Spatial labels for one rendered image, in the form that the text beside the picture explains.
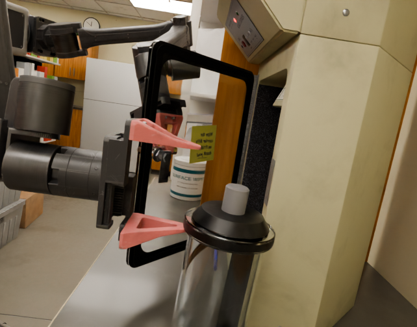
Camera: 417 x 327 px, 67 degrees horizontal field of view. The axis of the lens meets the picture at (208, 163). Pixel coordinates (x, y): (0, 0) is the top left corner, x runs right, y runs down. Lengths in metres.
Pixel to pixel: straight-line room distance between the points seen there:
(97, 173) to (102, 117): 5.24
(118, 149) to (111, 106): 5.21
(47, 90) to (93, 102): 5.25
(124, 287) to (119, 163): 0.37
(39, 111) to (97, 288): 0.38
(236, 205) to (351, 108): 0.23
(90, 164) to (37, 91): 0.09
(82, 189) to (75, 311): 0.29
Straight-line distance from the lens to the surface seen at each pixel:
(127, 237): 0.36
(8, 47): 0.51
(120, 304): 0.62
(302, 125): 0.47
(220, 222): 0.34
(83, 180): 0.36
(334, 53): 0.48
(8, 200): 2.89
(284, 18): 0.47
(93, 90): 5.63
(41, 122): 0.38
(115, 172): 0.34
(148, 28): 1.15
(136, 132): 0.33
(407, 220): 0.95
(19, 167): 0.39
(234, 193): 0.36
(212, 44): 1.88
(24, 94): 0.39
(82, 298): 0.64
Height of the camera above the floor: 1.30
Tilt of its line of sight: 10 degrees down
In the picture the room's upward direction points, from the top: 9 degrees clockwise
